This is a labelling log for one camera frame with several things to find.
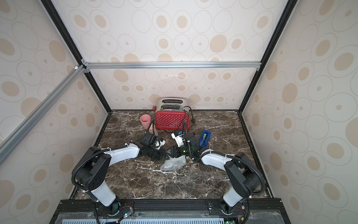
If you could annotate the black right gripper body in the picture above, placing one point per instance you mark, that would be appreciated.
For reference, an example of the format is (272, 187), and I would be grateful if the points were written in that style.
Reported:
(180, 151)

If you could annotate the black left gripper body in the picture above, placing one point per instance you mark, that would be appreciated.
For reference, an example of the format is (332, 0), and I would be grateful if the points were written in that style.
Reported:
(157, 155)

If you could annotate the clear bubble wrap sheet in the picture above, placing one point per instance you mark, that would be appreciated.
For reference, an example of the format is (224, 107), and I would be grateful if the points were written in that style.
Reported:
(173, 163)

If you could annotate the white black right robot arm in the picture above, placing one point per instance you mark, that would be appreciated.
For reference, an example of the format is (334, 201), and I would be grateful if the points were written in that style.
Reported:
(246, 180)

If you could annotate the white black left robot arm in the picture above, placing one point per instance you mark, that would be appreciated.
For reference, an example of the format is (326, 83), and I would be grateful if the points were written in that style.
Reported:
(90, 173)

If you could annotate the blue tape dispenser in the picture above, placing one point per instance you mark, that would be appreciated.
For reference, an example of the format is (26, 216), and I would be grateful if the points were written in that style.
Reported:
(204, 139)

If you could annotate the pink plastic cup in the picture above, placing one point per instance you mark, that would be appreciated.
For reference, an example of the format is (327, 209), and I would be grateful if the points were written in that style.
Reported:
(145, 120)

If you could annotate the red polka dot toaster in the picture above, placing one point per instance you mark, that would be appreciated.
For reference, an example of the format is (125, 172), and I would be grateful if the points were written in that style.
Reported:
(171, 113)

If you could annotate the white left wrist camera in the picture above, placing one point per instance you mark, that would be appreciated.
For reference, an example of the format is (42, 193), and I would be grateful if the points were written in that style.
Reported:
(160, 143)

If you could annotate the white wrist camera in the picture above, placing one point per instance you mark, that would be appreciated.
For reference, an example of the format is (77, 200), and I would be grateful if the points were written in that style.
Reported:
(177, 136)
(160, 143)

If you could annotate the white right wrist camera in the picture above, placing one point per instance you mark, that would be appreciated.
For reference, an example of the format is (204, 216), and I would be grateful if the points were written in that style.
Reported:
(177, 136)

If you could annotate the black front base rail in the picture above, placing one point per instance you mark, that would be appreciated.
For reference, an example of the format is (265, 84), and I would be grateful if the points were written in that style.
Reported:
(172, 211)

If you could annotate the horizontal aluminium frame bar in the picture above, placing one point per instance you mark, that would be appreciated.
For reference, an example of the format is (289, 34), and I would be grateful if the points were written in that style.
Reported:
(173, 65)

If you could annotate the left slanted aluminium frame bar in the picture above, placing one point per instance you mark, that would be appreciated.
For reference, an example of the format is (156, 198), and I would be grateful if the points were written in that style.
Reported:
(16, 137)

